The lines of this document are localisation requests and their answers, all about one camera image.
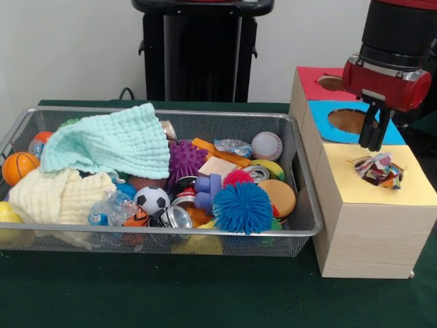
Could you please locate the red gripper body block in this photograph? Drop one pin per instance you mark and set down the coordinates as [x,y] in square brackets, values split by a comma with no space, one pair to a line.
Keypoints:
[385,89]

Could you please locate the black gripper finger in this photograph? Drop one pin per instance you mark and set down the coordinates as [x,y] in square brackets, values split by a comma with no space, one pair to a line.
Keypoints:
[368,130]
[380,133]

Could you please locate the polka dot patterned cloth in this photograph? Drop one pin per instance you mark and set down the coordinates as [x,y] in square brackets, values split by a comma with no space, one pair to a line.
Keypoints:
[379,169]

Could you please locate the blue spiky rubber ball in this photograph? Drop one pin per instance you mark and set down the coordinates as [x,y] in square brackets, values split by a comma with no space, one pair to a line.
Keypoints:
[242,208]

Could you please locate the mint knitted cloth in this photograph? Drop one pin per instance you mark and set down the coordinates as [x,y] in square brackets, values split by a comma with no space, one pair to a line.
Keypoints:
[112,143]

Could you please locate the cream knitted cloth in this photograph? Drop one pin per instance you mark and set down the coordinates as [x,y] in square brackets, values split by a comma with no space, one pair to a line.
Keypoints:
[51,198]

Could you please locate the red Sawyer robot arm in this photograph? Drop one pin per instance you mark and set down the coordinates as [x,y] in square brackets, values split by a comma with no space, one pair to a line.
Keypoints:
[396,30]

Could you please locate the wooden three-hole sorting box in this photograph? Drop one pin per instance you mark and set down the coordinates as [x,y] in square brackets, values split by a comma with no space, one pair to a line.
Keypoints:
[375,239]

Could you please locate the white baseball toy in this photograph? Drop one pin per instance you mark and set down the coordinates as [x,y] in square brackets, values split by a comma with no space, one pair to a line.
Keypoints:
[267,145]

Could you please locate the yellow banana toy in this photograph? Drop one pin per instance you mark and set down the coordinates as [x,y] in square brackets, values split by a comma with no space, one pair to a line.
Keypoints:
[269,169]

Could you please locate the toy burger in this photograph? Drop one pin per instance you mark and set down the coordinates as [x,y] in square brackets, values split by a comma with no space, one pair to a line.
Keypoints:
[278,196]

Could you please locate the pale wooden block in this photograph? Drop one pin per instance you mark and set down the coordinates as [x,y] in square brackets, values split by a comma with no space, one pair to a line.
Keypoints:
[218,167]

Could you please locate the purple spiky ball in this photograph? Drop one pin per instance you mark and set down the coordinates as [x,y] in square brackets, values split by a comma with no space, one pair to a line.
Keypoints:
[186,160]

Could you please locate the small soccer ball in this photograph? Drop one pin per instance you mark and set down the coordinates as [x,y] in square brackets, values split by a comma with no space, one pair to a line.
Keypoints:
[152,200]

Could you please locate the dark green tablecloth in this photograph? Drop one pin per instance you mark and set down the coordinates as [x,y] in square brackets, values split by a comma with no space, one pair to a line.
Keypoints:
[205,297]

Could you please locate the orange basketball toy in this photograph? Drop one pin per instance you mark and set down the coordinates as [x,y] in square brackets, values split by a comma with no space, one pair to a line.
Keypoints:
[18,169]

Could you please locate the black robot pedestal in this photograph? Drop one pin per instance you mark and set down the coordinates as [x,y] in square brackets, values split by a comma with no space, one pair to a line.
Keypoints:
[205,58]

